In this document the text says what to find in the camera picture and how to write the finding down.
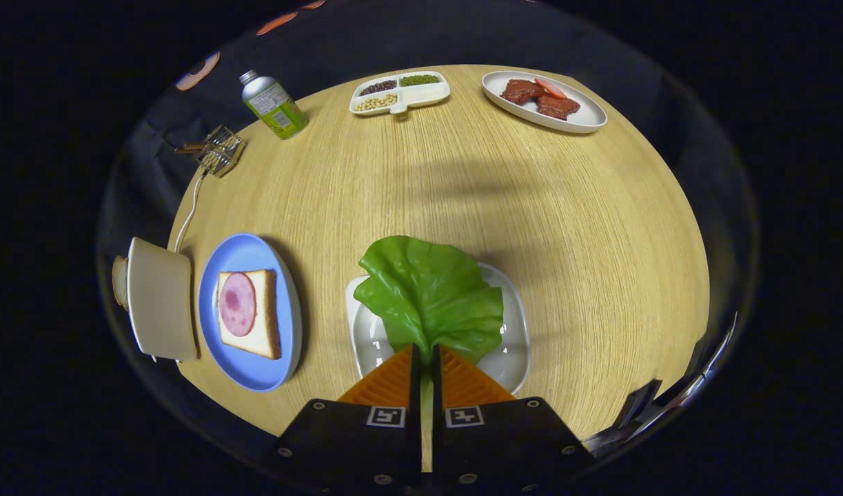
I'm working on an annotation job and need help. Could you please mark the round pink ham slice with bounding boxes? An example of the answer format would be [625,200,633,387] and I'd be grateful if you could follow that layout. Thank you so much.
[219,272,257,338]

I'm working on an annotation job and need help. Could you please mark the white toaster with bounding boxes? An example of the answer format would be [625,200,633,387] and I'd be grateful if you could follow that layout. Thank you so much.
[127,237,199,362]

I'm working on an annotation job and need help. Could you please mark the blue round plate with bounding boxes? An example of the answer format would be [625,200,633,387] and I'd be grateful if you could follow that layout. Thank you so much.
[198,233,303,392]

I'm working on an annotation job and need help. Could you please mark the white toaster cable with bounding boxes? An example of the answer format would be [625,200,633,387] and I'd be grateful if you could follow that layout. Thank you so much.
[174,172,207,254]

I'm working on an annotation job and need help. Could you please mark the green lettuce leaf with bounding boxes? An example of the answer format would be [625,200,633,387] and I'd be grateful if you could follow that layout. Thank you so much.
[353,236,505,473]

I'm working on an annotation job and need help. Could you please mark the white divided dish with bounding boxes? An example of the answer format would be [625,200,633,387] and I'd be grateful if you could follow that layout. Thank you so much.
[349,70,451,116]

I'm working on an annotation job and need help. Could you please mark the bread slice under ham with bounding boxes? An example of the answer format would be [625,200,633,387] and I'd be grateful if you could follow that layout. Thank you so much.
[216,269,282,360]

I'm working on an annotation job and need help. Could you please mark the metal bottle with green label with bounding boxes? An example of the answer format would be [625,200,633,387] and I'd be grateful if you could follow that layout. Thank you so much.
[239,70,309,141]

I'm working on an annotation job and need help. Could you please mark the white square plate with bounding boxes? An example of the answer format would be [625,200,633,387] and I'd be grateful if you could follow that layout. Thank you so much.
[345,262,531,395]

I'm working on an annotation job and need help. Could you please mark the brown meat slice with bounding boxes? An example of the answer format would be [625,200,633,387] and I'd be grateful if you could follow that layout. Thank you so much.
[500,79,546,105]
[537,94,580,121]

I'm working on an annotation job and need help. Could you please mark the wire mesh basket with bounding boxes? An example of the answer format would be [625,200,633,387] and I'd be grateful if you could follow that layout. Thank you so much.
[192,124,245,178]

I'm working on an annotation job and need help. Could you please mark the white oval plate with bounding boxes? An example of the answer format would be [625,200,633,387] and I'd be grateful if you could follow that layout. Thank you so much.
[481,70,608,134]

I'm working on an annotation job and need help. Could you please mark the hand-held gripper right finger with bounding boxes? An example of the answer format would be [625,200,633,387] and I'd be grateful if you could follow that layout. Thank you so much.
[431,344,598,494]

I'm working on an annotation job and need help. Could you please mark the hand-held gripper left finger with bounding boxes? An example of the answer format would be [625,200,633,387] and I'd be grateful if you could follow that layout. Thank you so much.
[258,344,424,494]

